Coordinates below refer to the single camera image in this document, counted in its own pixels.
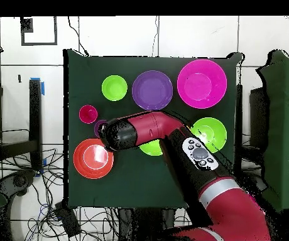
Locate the purple plastic cup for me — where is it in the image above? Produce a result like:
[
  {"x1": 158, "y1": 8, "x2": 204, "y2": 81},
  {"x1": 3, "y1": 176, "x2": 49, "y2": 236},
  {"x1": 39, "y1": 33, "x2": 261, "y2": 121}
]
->
[{"x1": 93, "y1": 119, "x2": 107, "y2": 139}]

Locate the orange-red plastic bowl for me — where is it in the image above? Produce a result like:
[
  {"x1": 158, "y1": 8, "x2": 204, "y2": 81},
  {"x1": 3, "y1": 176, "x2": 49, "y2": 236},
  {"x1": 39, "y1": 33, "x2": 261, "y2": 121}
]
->
[{"x1": 73, "y1": 138, "x2": 114, "y2": 180}]

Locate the purple plastic bowl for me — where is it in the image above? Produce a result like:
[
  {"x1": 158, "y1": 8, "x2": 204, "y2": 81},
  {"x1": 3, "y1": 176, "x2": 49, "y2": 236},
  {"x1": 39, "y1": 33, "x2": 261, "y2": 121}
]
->
[{"x1": 131, "y1": 70, "x2": 173, "y2": 112}]

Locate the dark green tablecloth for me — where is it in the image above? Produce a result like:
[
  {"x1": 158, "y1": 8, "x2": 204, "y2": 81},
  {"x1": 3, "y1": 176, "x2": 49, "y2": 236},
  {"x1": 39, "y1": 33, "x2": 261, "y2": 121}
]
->
[{"x1": 63, "y1": 48, "x2": 243, "y2": 210}]

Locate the small green plastic bowl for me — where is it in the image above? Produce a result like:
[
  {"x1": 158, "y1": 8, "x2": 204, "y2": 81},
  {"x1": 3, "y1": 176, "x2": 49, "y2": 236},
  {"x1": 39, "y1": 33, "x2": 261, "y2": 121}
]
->
[{"x1": 101, "y1": 75, "x2": 128, "y2": 102}]

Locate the red plastic cup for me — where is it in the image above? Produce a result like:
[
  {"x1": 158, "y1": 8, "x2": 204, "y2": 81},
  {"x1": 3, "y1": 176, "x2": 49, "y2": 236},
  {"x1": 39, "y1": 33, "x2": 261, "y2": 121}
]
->
[{"x1": 78, "y1": 104, "x2": 99, "y2": 124}]

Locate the large pink plastic bowl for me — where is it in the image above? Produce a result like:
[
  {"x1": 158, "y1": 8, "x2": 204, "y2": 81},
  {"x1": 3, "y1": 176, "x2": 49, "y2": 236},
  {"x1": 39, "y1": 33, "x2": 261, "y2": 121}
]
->
[{"x1": 177, "y1": 58, "x2": 228, "y2": 109}]

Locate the black power adapter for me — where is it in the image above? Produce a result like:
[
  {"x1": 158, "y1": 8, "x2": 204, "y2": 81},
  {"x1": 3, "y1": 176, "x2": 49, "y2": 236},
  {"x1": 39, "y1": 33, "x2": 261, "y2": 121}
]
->
[{"x1": 54, "y1": 201, "x2": 82, "y2": 238}]

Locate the black chair base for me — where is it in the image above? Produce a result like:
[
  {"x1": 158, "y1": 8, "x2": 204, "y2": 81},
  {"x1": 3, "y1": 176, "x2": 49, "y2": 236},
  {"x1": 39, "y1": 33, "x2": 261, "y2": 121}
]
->
[{"x1": 0, "y1": 169, "x2": 37, "y2": 201}]

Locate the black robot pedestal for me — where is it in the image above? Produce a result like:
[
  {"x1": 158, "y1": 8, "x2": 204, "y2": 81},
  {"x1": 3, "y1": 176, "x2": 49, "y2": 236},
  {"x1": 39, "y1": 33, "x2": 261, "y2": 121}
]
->
[{"x1": 117, "y1": 208, "x2": 178, "y2": 241}]

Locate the thin black cable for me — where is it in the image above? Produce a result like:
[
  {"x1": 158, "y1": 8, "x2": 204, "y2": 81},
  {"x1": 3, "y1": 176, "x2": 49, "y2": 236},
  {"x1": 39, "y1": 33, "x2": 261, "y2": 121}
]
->
[
  {"x1": 151, "y1": 16, "x2": 160, "y2": 57},
  {"x1": 67, "y1": 16, "x2": 89, "y2": 56}
]

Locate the tangle of cables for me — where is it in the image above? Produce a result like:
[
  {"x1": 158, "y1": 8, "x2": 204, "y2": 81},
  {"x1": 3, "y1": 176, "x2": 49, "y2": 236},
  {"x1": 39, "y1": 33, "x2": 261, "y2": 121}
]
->
[{"x1": 0, "y1": 147, "x2": 119, "y2": 241}]

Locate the dark square frame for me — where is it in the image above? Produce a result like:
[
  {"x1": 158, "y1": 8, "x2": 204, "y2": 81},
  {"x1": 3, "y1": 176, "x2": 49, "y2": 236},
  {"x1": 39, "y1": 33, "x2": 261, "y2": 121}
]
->
[{"x1": 20, "y1": 16, "x2": 58, "y2": 46}]

